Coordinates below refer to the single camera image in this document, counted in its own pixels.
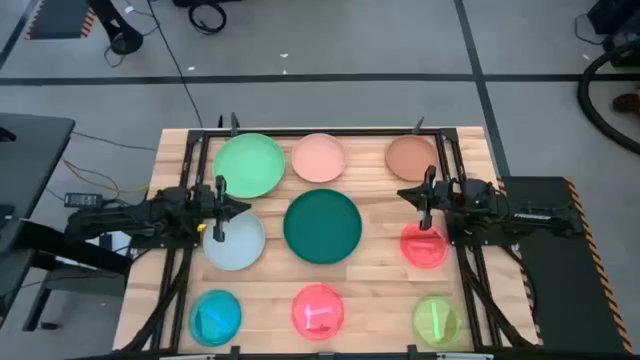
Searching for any black aluminium rig frame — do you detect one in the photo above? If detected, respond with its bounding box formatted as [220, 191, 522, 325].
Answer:
[119, 112, 541, 360]

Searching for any black equipment case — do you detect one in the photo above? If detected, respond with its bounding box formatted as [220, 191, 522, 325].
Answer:
[587, 0, 640, 69]

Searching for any large light green plate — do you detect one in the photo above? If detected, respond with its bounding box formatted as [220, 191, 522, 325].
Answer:
[212, 132, 287, 200]

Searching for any person's shoe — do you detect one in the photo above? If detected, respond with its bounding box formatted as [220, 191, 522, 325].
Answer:
[612, 92, 640, 115]

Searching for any blue transparent plastic plate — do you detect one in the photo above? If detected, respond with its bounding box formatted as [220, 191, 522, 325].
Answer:
[188, 289, 243, 348]

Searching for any thick black hose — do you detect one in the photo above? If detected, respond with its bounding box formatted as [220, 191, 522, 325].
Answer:
[577, 39, 640, 156]

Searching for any pale grey-blue plastic plate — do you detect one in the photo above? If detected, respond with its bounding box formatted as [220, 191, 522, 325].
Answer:
[202, 209, 267, 272]

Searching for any black desk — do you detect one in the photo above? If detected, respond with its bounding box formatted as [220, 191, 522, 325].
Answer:
[0, 112, 134, 334]

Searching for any grey hazard-striped floor mat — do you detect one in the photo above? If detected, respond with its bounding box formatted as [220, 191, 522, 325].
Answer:
[24, 0, 96, 41]

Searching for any pink plastic plate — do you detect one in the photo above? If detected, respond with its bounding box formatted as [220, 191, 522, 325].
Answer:
[290, 132, 348, 184]

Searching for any yellow floor cable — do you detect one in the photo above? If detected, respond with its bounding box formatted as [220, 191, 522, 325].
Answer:
[62, 158, 151, 195]

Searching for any long black floor cable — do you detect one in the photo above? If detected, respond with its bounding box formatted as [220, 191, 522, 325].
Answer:
[146, 0, 205, 129]

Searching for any black hazard-striped floor mat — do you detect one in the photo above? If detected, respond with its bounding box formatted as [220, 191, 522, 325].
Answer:
[499, 174, 634, 356]

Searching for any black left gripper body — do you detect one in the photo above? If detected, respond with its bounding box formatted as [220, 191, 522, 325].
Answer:
[192, 174, 230, 243]

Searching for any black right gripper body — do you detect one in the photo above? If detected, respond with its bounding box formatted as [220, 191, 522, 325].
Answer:
[420, 165, 464, 232]

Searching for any black chair base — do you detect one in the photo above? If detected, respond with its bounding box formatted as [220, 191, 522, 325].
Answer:
[87, 0, 145, 56]

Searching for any red transparent plastic plate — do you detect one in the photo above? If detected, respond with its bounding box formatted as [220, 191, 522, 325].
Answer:
[290, 283, 346, 342]
[399, 221, 450, 270]

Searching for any green transparent plastic plate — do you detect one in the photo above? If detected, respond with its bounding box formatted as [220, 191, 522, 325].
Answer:
[411, 294, 464, 350]

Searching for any large dark green plate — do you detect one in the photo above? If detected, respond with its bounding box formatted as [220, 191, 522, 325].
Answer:
[282, 188, 363, 265]

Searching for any brown plastic plate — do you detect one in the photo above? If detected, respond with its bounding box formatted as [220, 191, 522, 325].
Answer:
[384, 134, 440, 183]

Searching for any coiled black cable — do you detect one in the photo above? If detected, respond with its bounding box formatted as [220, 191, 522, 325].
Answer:
[187, 2, 228, 36]

